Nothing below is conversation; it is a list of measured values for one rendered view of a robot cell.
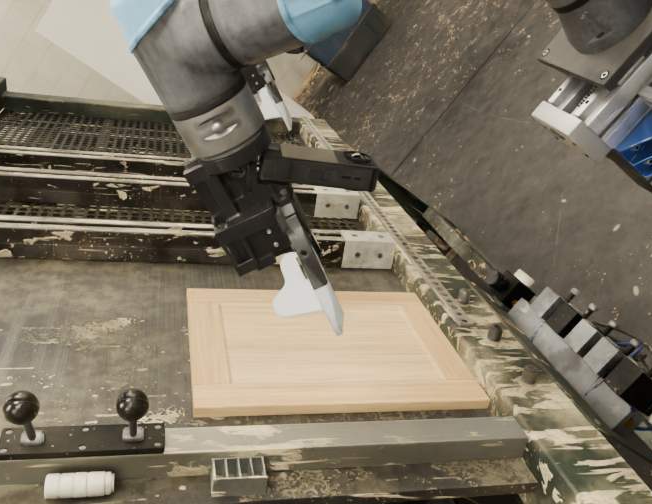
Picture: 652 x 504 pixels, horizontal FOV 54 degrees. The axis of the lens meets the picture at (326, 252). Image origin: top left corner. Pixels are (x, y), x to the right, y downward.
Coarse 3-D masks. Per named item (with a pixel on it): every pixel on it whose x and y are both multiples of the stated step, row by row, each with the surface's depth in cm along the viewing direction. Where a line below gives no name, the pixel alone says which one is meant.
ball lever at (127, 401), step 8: (128, 392) 75; (136, 392) 75; (144, 392) 76; (120, 400) 74; (128, 400) 74; (136, 400) 74; (144, 400) 75; (120, 408) 74; (128, 408) 74; (136, 408) 74; (144, 408) 75; (120, 416) 74; (128, 416) 74; (136, 416) 74; (136, 424) 80; (128, 432) 83; (136, 432) 82; (128, 440) 82; (136, 440) 83
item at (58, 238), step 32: (0, 224) 130; (32, 224) 132; (64, 224) 136; (96, 224) 137; (128, 224) 139; (160, 224) 141; (192, 224) 144; (0, 256) 132; (32, 256) 133; (64, 256) 135; (96, 256) 136; (128, 256) 138; (160, 256) 140; (192, 256) 141; (224, 256) 143; (320, 256) 148; (352, 256) 150; (384, 256) 152
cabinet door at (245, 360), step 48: (192, 288) 128; (192, 336) 112; (240, 336) 115; (288, 336) 117; (336, 336) 120; (384, 336) 122; (432, 336) 124; (192, 384) 101; (240, 384) 102; (288, 384) 104; (336, 384) 105; (384, 384) 107; (432, 384) 109
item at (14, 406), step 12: (12, 396) 71; (24, 396) 71; (12, 408) 70; (24, 408) 71; (36, 408) 72; (12, 420) 71; (24, 420) 71; (24, 432) 80; (36, 432) 80; (24, 444) 79; (36, 444) 80
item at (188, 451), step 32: (512, 416) 101; (192, 448) 84; (224, 448) 85; (256, 448) 86; (288, 448) 87; (320, 448) 88; (352, 448) 90; (384, 448) 91; (416, 448) 92; (448, 448) 94; (480, 448) 95; (512, 448) 97; (0, 480) 79; (32, 480) 80
